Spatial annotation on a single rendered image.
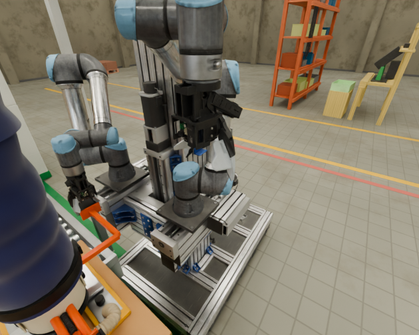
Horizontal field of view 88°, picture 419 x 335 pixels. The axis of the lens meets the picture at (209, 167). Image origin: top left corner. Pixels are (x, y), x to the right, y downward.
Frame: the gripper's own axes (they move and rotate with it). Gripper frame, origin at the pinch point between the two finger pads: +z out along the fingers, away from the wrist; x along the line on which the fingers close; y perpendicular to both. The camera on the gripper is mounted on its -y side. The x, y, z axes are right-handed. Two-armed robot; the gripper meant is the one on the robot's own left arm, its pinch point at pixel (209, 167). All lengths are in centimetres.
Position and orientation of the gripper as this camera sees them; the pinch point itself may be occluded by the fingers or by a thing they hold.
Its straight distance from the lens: 51.9
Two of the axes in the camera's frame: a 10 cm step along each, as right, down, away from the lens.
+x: 7.2, 3.7, -5.8
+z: 0.0, 8.5, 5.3
